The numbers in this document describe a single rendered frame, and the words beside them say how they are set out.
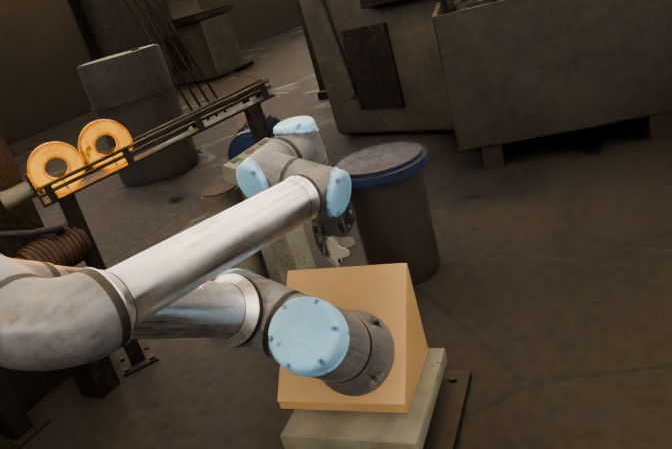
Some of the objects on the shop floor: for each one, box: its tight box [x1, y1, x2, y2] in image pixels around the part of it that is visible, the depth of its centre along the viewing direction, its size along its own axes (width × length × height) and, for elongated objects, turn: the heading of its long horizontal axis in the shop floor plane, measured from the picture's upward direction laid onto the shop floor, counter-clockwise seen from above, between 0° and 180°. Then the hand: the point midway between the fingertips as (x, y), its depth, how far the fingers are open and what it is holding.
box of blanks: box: [432, 0, 672, 170], centre depth 304 cm, size 103×83×77 cm
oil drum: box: [77, 44, 199, 187], centre depth 445 cm, size 59×59×89 cm
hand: (335, 260), depth 149 cm, fingers closed
